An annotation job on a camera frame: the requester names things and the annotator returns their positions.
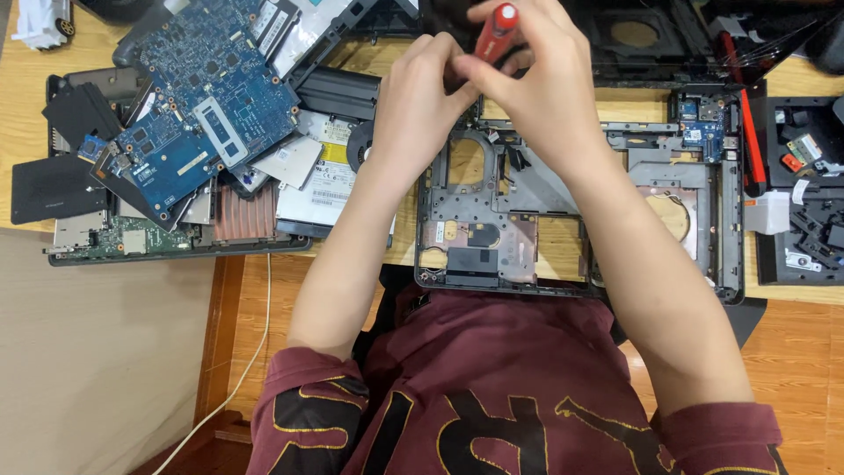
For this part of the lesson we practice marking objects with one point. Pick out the laptop chassis with green board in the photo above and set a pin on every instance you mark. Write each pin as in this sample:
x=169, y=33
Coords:
x=132, y=241

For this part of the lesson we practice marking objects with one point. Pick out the brown wooden table leg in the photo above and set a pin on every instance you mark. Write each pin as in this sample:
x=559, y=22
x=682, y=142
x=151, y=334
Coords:
x=217, y=330

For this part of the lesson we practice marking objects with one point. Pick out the black flat cover panel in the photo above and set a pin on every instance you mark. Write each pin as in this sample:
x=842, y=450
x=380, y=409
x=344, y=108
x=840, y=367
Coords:
x=56, y=191

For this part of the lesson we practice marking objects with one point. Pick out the large blue laptop motherboard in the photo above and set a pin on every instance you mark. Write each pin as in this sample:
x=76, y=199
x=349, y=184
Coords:
x=211, y=86

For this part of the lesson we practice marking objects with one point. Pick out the black tray of laptop parts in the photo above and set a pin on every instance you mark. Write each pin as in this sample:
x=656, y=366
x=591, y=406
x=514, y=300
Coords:
x=811, y=224

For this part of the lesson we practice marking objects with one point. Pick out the black round cooling fan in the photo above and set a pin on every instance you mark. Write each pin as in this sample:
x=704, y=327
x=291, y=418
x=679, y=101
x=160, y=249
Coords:
x=359, y=146

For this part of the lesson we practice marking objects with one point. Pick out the maroon printed shirt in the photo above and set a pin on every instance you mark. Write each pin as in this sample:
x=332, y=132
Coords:
x=488, y=389

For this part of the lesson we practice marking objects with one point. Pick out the blue port daughterboard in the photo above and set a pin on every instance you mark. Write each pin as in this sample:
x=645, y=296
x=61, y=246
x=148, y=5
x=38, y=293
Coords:
x=702, y=128

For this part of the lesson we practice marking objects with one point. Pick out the copper heatsink fins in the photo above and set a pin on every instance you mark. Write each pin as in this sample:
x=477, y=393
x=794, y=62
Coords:
x=245, y=214

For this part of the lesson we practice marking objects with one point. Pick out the black laptop battery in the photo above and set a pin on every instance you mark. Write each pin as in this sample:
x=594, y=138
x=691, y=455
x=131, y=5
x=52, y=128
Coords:
x=343, y=92

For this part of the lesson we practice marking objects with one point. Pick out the person's right hand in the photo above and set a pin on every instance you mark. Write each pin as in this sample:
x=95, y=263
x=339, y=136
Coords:
x=554, y=86

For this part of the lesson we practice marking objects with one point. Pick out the silver laptop palmrest cover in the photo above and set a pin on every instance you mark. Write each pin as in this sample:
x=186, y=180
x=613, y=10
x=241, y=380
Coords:
x=316, y=30

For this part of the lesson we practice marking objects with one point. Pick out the person's right fingers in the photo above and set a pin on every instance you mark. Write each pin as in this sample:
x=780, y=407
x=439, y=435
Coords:
x=488, y=76

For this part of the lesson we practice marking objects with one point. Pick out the small blue circuit card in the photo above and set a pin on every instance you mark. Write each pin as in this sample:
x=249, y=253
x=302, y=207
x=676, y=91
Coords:
x=91, y=148

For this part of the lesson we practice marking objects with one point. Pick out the person's left fingers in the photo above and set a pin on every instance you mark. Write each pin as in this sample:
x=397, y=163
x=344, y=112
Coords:
x=432, y=56

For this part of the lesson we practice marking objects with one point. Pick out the black square cover panel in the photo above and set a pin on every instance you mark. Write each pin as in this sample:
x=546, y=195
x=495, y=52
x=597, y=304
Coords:
x=79, y=115

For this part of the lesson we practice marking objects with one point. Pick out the black laptop bottom case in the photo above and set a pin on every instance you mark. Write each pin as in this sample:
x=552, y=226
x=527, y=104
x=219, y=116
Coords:
x=646, y=39

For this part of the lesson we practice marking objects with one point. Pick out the white toy car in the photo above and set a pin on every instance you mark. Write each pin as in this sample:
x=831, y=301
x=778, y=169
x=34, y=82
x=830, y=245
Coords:
x=43, y=23

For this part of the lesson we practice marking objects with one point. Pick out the silver optical disc drive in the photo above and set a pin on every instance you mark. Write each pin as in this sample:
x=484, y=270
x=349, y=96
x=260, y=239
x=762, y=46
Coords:
x=323, y=185

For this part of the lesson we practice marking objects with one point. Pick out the grey laptop base frame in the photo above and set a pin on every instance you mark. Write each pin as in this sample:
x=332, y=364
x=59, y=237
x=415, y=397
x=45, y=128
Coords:
x=508, y=198

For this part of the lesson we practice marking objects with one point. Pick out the black and red laptop part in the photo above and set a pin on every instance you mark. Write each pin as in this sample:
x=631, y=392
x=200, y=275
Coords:
x=751, y=138

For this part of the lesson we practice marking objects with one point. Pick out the person's left hand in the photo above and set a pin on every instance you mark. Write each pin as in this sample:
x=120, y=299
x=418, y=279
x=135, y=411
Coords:
x=412, y=112

